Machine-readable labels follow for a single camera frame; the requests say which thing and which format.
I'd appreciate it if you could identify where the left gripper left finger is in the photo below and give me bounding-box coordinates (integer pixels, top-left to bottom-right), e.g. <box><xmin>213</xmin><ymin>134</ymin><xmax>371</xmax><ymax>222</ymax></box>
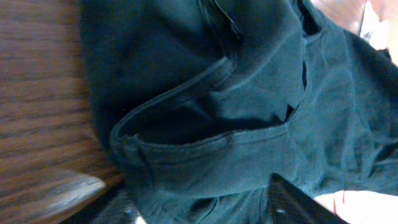
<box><xmin>1</xmin><ymin>169</ymin><xmax>106</xmax><ymax>224</ymax></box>

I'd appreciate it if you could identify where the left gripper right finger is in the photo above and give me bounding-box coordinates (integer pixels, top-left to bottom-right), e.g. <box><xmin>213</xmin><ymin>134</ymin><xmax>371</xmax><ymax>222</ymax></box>
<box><xmin>267</xmin><ymin>173</ymin><xmax>348</xmax><ymax>224</ymax></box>

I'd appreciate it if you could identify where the black t-shirt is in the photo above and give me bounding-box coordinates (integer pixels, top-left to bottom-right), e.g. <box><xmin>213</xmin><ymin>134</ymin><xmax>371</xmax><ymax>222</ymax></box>
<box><xmin>80</xmin><ymin>0</ymin><xmax>397</xmax><ymax>223</ymax></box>

